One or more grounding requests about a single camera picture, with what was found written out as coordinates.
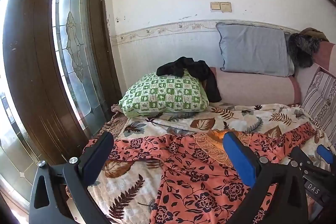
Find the pink sofa backrest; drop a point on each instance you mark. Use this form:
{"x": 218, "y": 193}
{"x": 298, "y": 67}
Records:
{"x": 325, "y": 56}

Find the green checked pillow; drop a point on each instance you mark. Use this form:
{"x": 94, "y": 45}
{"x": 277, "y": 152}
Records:
{"x": 165, "y": 94}

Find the brown ruffled sofa cover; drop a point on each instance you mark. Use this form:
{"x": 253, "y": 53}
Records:
{"x": 116, "y": 123}

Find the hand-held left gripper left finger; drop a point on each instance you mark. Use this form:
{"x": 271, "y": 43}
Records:
{"x": 95, "y": 158}

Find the pink bolster cushion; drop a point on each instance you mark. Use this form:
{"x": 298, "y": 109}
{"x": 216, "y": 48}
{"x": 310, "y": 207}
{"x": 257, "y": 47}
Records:
{"x": 254, "y": 88}

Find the olive brown cloth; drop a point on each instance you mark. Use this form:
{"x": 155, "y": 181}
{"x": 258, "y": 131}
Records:
{"x": 316, "y": 33}

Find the beige wall switch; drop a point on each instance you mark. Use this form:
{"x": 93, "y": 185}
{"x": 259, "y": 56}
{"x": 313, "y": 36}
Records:
{"x": 215, "y": 6}
{"x": 226, "y": 7}

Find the dark grey furry cloth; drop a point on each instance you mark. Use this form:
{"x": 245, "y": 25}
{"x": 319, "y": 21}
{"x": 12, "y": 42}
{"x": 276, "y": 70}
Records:
{"x": 302, "y": 49}

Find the orange floral garment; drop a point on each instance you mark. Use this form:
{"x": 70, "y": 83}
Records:
{"x": 189, "y": 161}

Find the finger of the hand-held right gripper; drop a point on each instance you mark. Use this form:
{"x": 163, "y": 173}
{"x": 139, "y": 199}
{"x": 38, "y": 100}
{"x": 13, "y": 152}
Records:
{"x": 299, "y": 157}
{"x": 324, "y": 153}

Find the brown door with stained glass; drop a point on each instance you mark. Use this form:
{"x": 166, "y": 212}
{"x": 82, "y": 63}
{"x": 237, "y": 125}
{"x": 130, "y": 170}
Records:
{"x": 39, "y": 69}
{"x": 15, "y": 161}

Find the blue grey pillow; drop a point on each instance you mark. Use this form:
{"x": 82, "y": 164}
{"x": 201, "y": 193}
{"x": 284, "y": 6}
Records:
{"x": 253, "y": 49}

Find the striped cushion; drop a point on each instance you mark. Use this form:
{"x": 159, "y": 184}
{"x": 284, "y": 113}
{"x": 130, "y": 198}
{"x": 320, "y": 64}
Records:
{"x": 321, "y": 98}

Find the leaf printed blanket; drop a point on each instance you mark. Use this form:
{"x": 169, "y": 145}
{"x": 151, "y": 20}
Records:
{"x": 236, "y": 114}

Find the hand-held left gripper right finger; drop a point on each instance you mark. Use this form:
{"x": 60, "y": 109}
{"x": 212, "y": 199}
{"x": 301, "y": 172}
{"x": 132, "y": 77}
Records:
{"x": 240, "y": 158}

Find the black garment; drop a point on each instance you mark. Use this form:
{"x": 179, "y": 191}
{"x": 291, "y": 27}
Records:
{"x": 199, "y": 70}

